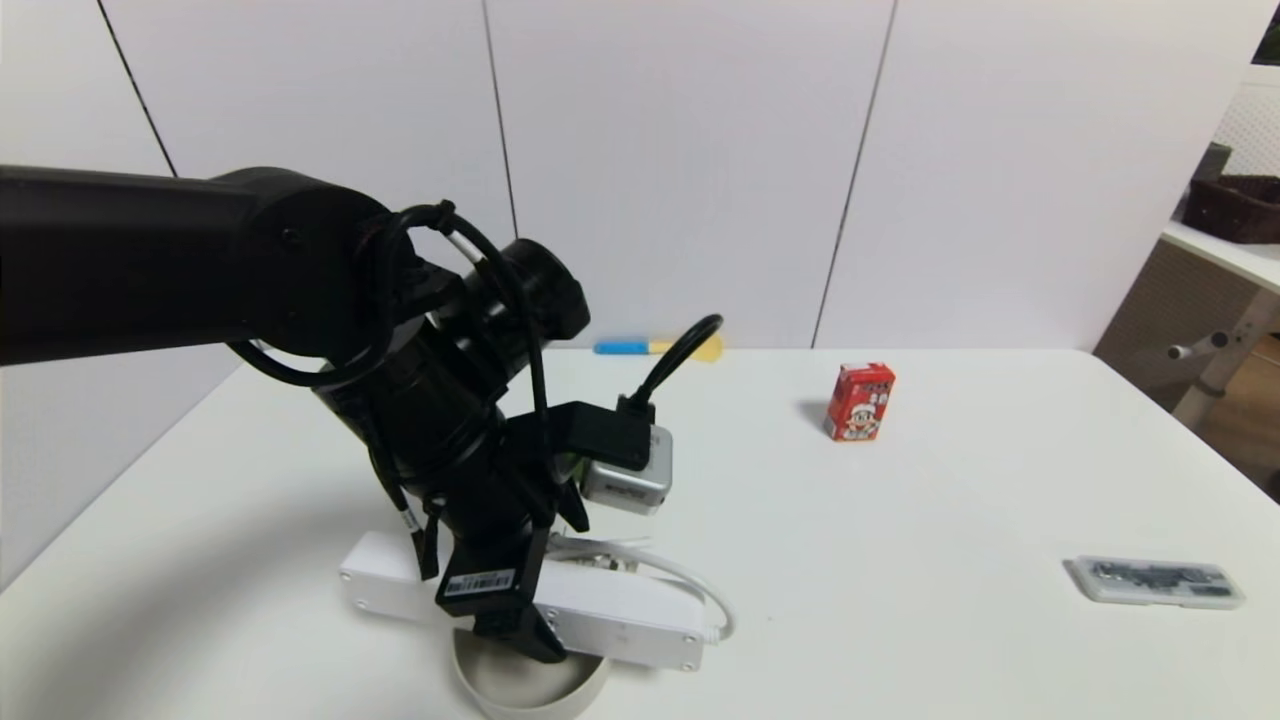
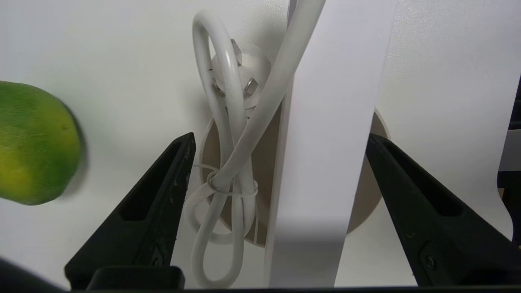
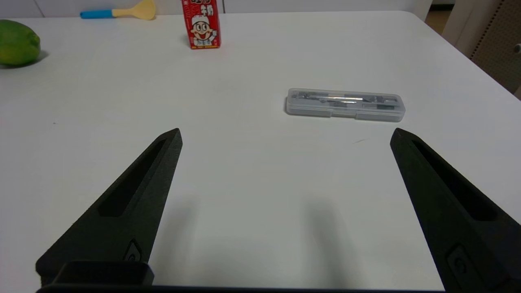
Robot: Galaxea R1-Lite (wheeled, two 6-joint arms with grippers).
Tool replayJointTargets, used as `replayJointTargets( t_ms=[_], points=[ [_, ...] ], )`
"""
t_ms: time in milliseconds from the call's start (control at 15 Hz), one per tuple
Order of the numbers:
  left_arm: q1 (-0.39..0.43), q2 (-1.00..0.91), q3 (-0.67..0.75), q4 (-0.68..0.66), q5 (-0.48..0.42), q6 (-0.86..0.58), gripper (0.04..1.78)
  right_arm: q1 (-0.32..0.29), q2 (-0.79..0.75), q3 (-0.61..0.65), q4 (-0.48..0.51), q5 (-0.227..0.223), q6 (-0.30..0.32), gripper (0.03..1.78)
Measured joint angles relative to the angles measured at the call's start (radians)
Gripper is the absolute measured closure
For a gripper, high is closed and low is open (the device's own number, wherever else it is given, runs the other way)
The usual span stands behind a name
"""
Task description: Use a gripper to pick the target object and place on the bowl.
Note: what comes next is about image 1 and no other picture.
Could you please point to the dark woven basket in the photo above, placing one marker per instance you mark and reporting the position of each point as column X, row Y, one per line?
column 1235, row 210

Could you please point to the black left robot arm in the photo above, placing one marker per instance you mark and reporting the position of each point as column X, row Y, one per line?
column 150, row 260

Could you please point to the white pegboard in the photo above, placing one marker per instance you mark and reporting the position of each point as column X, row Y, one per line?
column 1250, row 125

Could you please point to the beige bowl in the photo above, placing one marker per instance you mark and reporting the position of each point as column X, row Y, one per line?
column 530, row 690

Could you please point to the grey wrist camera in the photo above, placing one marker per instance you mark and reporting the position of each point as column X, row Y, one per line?
column 635, row 485

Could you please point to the red drink carton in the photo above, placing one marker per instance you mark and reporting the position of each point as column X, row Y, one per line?
column 860, row 400

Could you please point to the white side desk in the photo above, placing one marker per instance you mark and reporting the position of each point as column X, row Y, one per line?
column 1230, row 255

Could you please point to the white desk leg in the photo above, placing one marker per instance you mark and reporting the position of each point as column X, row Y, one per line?
column 1225, row 365

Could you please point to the white power strip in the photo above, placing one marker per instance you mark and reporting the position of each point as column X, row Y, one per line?
column 620, row 610

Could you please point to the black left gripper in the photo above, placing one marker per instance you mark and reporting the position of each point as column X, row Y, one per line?
column 484, row 588

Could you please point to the clear plastic bit case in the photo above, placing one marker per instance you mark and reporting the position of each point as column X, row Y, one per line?
column 1152, row 582

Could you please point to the brown mesh panel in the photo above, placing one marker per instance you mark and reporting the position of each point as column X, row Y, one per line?
column 1150, row 320

